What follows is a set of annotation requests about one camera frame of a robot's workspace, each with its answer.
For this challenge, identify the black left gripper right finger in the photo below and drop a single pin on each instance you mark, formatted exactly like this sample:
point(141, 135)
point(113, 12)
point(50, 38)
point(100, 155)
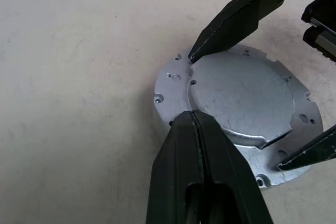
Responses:
point(231, 176)

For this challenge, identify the round silver motor end cap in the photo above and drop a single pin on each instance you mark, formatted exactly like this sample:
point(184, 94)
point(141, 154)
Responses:
point(241, 95)

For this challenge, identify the silver motor stator housing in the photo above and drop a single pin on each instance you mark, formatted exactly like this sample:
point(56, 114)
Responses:
point(160, 112)

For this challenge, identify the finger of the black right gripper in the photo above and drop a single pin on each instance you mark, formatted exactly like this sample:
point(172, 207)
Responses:
point(241, 14)
point(312, 153)

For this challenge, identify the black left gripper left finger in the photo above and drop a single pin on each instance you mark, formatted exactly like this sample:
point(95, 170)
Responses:
point(170, 171)

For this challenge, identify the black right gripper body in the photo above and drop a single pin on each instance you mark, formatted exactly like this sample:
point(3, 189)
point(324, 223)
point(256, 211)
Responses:
point(320, 11)

